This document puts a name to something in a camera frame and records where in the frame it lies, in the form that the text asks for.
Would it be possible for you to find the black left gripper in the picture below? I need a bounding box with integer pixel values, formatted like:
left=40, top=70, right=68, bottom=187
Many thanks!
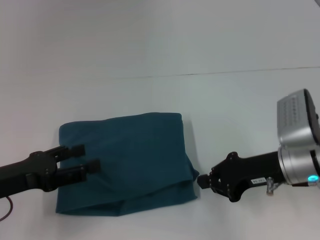
left=0, top=144, right=102, bottom=199

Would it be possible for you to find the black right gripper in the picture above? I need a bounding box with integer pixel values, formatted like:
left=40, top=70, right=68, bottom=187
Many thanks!
left=197, top=150, right=286, bottom=203

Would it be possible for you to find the teal blue shirt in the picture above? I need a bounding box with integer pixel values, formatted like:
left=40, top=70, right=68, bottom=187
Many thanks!
left=54, top=112, right=200, bottom=217

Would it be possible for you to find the right gripper cable with plug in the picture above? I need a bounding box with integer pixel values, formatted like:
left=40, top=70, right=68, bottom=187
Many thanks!
left=265, top=176, right=320, bottom=196

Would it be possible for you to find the gripper cable with plug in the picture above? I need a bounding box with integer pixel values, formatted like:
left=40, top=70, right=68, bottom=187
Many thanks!
left=0, top=195, right=14, bottom=221
left=265, top=176, right=320, bottom=196

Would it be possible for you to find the left gripper cable with plug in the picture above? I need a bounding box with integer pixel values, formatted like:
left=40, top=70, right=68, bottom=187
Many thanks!
left=0, top=195, right=14, bottom=221

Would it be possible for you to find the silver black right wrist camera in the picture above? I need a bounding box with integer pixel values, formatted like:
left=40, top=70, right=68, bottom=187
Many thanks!
left=276, top=88, right=320, bottom=151

